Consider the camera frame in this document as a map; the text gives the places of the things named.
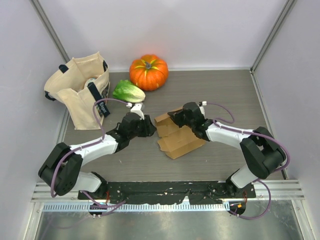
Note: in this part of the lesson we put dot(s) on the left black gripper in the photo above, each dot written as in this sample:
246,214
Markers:
148,128

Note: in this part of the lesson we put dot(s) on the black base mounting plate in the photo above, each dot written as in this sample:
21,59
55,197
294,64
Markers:
171,192

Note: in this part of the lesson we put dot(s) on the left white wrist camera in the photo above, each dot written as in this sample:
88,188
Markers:
136,108

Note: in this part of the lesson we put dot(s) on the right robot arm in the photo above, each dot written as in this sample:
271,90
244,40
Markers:
263,154

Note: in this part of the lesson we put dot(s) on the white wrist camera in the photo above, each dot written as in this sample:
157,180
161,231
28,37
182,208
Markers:
202,105
136,108

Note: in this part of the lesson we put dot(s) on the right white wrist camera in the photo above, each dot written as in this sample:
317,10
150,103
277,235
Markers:
202,105

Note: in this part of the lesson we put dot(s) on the beige canvas tote bag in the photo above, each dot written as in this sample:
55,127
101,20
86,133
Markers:
78,84

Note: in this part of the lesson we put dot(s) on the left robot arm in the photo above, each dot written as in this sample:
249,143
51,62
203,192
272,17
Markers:
61,171

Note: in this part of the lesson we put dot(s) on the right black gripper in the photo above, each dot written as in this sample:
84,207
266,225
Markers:
176,117

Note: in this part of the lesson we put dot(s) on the brown cardboard paper box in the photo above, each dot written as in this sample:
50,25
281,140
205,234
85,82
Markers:
175,141

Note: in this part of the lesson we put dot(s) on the green lettuce head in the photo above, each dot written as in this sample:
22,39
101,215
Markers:
126,91

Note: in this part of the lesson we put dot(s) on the orange pumpkin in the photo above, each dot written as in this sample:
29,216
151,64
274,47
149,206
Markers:
149,72

